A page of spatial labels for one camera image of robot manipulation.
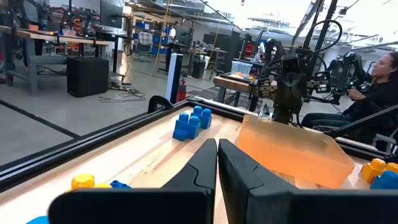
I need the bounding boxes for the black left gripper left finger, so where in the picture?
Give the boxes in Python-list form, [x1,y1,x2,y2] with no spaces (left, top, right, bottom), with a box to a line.
[48,138,218,224]

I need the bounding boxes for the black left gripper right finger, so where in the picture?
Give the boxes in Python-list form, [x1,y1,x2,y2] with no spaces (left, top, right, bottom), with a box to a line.
[217,138,398,224]

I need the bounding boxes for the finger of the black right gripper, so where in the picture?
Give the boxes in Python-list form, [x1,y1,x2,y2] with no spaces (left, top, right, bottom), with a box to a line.
[273,77,292,124]
[290,76,308,124]

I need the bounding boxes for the large yellow block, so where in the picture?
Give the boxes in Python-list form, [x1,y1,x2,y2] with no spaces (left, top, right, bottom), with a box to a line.
[70,173,113,190]
[360,157,398,184]

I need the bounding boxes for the clear plastic tub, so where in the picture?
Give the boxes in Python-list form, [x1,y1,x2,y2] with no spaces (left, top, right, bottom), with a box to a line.
[230,60,254,77]

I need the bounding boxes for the small wooden table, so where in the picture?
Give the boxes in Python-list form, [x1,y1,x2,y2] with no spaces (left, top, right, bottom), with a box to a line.
[213,73,259,105]

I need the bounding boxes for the orange translucent plastic bin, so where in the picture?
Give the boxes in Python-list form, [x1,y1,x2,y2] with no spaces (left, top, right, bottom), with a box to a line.
[238,114,356,189]

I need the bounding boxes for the black waste bin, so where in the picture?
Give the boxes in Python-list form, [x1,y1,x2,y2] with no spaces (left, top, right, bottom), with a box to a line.
[191,59,206,80]

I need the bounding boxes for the person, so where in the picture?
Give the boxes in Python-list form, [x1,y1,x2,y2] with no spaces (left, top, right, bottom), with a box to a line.
[300,51,398,146]

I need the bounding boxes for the white tower appliance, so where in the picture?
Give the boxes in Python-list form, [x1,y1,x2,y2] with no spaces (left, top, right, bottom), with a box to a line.
[165,52,184,105]

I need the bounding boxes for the shelf with blue bins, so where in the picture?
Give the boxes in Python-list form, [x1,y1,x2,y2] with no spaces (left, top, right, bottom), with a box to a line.
[132,12,175,57]

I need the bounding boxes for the white mesh chair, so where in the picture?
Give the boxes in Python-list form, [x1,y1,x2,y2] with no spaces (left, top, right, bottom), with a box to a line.
[136,30,154,57]

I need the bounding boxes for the black cabinet box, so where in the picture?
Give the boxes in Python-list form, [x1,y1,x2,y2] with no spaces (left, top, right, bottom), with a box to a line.
[66,55,110,98]

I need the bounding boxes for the wooden workbench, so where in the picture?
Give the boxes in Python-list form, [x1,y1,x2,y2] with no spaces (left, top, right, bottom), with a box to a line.
[0,24,110,97]

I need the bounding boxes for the black orange background robot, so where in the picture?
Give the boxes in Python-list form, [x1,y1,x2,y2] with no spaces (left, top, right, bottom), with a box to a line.
[46,0,95,35]

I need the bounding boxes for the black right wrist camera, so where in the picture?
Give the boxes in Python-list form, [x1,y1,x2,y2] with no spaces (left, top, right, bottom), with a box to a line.
[280,55,302,75]

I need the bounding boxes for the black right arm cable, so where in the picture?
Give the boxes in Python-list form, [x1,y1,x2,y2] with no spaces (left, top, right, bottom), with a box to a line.
[303,19,343,63]

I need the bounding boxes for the black overhead frame post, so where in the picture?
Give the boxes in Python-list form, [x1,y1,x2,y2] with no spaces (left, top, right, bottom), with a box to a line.
[292,0,340,60]

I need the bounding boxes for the black aluminium table frame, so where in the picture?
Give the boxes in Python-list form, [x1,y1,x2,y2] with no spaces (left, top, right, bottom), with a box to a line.
[0,96,398,191]

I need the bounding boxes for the black frame clamp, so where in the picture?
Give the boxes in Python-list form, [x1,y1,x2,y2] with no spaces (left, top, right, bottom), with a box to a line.
[147,95,174,114]

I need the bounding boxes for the yellow hanging cable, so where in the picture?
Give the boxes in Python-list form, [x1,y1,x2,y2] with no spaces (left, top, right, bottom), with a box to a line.
[150,0,172,77]

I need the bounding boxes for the grey floor cable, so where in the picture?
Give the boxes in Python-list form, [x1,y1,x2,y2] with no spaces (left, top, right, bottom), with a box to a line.
[98,86,147,104]

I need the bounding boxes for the dark wall monitor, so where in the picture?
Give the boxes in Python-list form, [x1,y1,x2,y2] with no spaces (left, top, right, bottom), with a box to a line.
[99,0,124,29]

